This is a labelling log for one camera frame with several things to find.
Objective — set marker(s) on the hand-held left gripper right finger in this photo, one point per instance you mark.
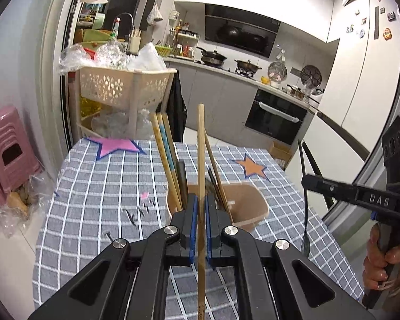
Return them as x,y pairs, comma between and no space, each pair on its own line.
209,230

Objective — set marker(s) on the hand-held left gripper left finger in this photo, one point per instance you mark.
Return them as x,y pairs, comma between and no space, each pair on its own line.
193,230

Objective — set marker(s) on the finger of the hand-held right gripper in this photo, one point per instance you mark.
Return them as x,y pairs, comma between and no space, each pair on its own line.
330,190

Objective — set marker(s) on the beige plastic utensil holder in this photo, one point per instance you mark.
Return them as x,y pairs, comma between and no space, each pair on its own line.
246,203

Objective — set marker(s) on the blue floral bamboo chopstick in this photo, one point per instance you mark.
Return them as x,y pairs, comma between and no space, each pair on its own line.
163,136

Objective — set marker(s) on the person's right hand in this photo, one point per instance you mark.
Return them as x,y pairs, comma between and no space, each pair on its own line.
375,270

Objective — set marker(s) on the metal spoon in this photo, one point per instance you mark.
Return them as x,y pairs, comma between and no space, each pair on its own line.
213,181

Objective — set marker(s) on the dark grey utensil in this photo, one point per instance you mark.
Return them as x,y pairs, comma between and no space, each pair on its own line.
182,180

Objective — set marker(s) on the cardboard box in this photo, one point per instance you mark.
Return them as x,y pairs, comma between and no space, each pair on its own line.
281,151

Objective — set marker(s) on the black built-in oven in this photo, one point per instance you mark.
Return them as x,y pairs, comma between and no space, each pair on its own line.
273,116

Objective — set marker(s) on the white refrigerator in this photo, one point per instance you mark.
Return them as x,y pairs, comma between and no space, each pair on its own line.
363,83

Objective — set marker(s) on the grey checked tablecloth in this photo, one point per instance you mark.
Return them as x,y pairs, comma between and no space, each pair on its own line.
103,190

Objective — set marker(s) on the round black mould pan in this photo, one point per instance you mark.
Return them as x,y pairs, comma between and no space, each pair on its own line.
311,75

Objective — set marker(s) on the black hanging cloth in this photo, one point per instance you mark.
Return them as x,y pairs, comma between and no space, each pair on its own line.
178,106

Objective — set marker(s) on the round metal steamer rack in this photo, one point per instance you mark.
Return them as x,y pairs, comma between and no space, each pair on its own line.
276,71

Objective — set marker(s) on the dark cooking pot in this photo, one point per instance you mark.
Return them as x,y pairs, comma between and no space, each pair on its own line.
248,66

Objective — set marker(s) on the beige basket rack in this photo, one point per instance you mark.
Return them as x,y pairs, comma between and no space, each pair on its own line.
120,86

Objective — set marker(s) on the black wok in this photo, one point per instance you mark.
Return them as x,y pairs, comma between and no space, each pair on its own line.
213,56

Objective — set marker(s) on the clear plastic bag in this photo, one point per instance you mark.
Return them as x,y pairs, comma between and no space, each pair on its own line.
20,203

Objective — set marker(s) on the green colander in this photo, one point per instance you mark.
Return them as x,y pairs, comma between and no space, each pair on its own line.
163,50

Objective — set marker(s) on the black range hood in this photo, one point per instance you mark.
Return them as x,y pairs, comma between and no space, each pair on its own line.
240,30

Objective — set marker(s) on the spice rack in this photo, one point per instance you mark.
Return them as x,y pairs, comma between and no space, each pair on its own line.
185,45

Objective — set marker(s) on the crumpled clear plastic bags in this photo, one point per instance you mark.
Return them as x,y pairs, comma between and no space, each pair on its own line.
113,55

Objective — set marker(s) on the countertop chopstick holder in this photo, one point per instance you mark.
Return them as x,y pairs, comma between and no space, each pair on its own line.
134,41

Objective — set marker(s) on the pink plastic stool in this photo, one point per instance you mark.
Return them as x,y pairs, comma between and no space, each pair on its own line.
10,140

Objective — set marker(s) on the green plastic basin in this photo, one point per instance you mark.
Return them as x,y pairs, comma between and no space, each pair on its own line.
96,35

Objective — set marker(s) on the hanging plastic bag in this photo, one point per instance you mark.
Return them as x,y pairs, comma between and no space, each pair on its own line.
155,15

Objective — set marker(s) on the black kitchen faucet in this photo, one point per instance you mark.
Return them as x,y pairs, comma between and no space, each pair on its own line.
123,16

